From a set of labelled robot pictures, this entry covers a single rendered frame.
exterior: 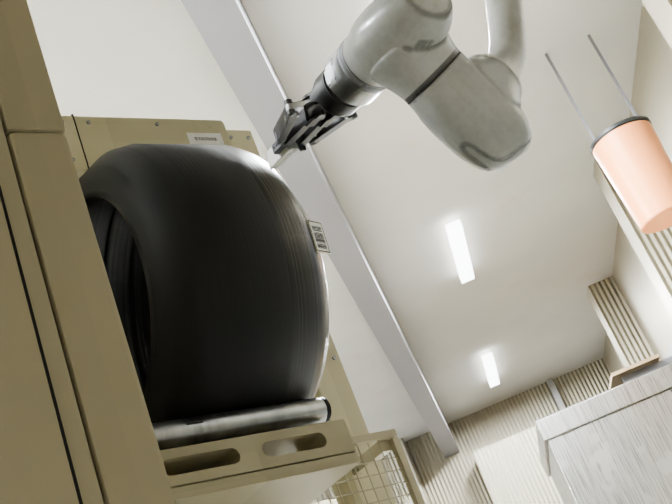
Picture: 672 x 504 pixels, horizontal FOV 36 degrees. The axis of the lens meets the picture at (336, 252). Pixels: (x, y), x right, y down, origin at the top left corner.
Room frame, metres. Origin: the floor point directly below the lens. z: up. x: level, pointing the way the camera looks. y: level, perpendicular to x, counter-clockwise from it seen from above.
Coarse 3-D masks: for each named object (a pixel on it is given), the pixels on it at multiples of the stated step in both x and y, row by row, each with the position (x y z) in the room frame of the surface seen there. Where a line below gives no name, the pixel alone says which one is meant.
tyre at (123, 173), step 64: (128, 192) 1.46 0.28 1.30; (192, 192) 1.45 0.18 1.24; (256, 192) 1.53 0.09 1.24; (128, 256) 1.87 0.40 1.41; (192, 256) 1.44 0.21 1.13; (256, 256) 1.50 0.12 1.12; (320, 256) 1.62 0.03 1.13; (128, 320) 1.94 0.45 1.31; (192, 320) 1.47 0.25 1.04; (256, 320) 1.53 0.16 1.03; (320, 320) 1.62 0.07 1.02; (192, 384) 1.52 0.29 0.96; (256, 384) 1.59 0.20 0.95
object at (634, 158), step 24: (624, 120) 5.40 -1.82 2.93; (648, 120) 5.49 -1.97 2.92; (600, 144) 5.49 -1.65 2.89; (624, 144) 5.42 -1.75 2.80; (648, 144) 5.42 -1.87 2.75; (624, 168) 5.46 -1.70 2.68; (648, 168) 5.42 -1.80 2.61; (624, 192) 5.53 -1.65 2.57; (648, 192) 5.44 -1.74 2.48; (648, 216) 5.49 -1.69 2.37
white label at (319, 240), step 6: (312, 222) 1.59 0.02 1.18; (318, 222) 1.61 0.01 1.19; (312, 228) 1.59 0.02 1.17; (318, 228) 1.61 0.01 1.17; (312, 234) 1.59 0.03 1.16; (318, 234) 1.60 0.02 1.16; (324, 234) 1.62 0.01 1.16; (312, 240) 1.59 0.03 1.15; (318, 240) 1.60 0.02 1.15; (324, 240) 1.61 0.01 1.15; (318, 246) 1.59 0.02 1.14; (324, 246) 1.61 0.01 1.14; (324, 252) 1.61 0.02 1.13
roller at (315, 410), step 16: (304, 400) 1.66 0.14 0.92; (320, 400) 1.68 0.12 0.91; (208, 416) 1.54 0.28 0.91; (224, 416) 1.56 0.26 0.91; (240, 416) 1.57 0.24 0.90; (256, 416) 1.59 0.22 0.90; (272, 416) 1.61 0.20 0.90; (288, 416) 1.63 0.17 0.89; (304, 416) 1.65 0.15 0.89; (320, 416) 1.67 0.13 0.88; (160, 432) 1.48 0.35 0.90; (176, 432) 1.50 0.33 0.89; (192, 432) 1.52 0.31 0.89; (208, 432) 1.54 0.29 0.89; (224, 432) 1.56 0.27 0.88; (240, 432) 1.58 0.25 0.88; (256, 432) 1.60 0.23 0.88; (160, 448) 1.49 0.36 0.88
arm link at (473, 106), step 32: (512, 0) 1.29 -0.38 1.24; (512, 32) 1.29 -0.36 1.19; (448, 64) 1.20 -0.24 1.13; (480, 64) 1.21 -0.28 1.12; (512, 64) 1.28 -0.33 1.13; (416, 96) 1.22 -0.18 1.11; (448, 96) 1.20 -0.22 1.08; (480, 96) 1.21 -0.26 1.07; (512, 96) 1.24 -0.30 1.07; (448, 128) 1.23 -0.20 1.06; (480, 128) 1.23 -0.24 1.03; (512, 128) 1.24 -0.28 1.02; (480, 160) 1.27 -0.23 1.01; (512, 160) 1.28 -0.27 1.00
